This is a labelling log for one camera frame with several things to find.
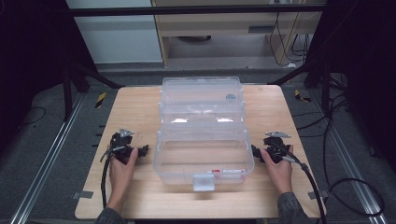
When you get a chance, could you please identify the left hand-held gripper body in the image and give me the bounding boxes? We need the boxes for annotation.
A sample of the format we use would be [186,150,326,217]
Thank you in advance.
[100,127,140,166]

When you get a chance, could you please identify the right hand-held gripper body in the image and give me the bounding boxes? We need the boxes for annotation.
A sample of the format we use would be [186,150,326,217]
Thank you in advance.
[262,130,293,164]

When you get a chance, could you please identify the clear plastic storage box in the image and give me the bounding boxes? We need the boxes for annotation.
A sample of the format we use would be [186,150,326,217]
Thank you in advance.
[151,76,256,192]

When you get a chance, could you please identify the person's left hand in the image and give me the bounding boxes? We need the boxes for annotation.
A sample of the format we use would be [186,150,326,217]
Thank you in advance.
[107,147,140,203]

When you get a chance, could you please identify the person's right hand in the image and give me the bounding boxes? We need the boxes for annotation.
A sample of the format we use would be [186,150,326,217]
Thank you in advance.
[259,147,295,196]

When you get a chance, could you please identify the grey tape piece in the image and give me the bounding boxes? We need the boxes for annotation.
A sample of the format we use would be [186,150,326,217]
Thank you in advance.
[307,189,330,201]

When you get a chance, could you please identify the black metal stand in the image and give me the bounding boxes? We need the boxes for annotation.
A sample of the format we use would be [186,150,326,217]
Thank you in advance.
[266,55,332,117]
[61,55,126,123]

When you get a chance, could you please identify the white cabinet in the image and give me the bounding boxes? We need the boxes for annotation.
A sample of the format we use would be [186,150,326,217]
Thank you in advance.
[65,0,164,65]

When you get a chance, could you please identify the black curtain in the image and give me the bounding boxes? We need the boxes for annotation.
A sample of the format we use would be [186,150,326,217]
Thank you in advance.
[304,0,396,175]
[0,0,100,157]

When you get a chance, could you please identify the light wooden desk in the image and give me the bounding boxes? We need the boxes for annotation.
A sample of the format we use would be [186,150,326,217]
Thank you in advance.
[150,0,323,67]

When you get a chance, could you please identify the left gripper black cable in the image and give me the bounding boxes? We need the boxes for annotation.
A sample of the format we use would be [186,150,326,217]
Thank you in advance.
[99,146,126,209]

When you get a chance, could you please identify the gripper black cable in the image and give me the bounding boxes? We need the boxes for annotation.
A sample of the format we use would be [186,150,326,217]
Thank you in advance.
[272,143,329,224]
[99,146,126,209]

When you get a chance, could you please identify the black looped floor cable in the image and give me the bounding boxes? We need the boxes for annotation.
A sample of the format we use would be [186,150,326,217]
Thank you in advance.
[291,73,386,218]

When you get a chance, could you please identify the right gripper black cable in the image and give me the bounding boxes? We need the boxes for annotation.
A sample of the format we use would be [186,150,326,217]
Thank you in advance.
[272,143,329,224]

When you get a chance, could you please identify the metal floor rail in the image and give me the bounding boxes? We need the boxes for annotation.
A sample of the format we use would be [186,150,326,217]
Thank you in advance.
[311,92,390,224]
[8,92,86,224]

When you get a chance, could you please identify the thin black floor cable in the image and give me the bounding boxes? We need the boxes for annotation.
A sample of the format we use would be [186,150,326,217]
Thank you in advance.
[18,105,48,128]

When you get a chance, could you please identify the black cables under desk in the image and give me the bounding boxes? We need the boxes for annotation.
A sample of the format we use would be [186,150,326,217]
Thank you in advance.
[268,11,314,67]

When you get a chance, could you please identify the black metal frame bar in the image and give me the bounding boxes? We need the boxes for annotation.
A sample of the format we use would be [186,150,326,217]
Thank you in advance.
[66,4,329,18]

